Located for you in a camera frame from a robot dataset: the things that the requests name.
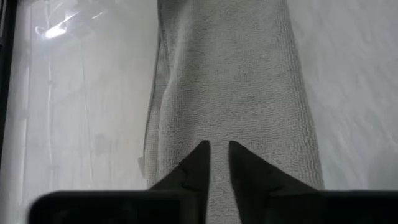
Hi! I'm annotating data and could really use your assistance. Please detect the grey microfiber towel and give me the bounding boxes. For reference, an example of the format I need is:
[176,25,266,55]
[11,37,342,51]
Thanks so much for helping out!
[138,0,326,224]

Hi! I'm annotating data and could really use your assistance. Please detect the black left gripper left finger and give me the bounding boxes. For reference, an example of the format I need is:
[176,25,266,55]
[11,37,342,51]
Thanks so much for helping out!
[149,139,211,224]

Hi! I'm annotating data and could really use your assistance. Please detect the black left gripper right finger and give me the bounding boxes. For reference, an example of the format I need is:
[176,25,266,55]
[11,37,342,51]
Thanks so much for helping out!
[228,140,321,224]

